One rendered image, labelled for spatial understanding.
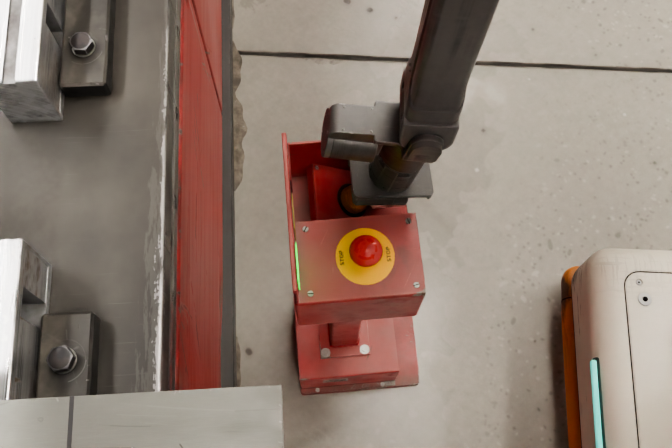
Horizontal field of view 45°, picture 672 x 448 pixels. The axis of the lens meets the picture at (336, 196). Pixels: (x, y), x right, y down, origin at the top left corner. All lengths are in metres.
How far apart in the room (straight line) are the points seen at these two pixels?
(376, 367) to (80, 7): 0.93
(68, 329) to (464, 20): 0.50
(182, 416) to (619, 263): 1.05
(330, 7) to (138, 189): 1.23
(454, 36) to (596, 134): 1.34
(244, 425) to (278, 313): 1.06
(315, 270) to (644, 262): 0.80
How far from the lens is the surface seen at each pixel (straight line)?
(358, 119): 0.90
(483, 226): 1.87
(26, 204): 0.98
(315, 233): 1.01
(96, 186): 0.96
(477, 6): 0.68
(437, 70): 0.76
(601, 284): 1.60
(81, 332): 0.88
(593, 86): 2.09
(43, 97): 0.96
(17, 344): 0.84
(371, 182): 1.00
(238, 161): 1.91
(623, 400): 1.56
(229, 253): 1.78
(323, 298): 0.99
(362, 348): 1.63
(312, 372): 1.64
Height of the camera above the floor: 1.74
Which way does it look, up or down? 69 degrees down
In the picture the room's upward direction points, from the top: 2 degrees clockwise
